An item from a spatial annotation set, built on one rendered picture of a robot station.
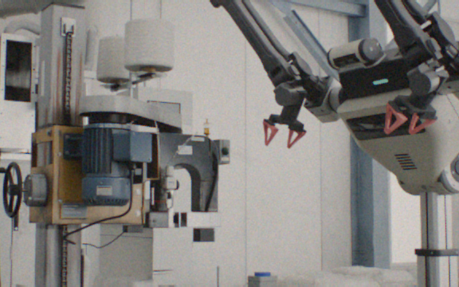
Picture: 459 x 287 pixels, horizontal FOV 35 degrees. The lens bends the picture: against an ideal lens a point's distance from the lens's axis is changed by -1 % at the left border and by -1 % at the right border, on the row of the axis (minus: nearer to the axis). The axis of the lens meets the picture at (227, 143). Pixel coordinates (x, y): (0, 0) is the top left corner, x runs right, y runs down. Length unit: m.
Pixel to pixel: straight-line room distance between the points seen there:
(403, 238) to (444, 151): 6.78
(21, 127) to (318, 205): 4.27
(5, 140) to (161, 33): 2.43
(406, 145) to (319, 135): 5.95
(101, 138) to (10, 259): 3.00
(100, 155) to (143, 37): 0.41
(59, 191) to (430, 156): 1.16
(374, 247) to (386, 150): 5.86
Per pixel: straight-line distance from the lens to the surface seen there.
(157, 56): 2.36
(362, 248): 8.47
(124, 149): 2.21
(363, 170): 8.46
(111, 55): 2.62
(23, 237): 5.22
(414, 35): 1.90
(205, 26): 7.56
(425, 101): 1.93
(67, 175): 2.41
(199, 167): 2.62
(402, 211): 9.02
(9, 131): 4.69
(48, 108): 2.48
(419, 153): 2.30
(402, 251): 9.02
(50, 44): 2.51
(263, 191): 7.70
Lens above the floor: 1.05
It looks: 6 degrees up
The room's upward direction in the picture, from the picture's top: straight up
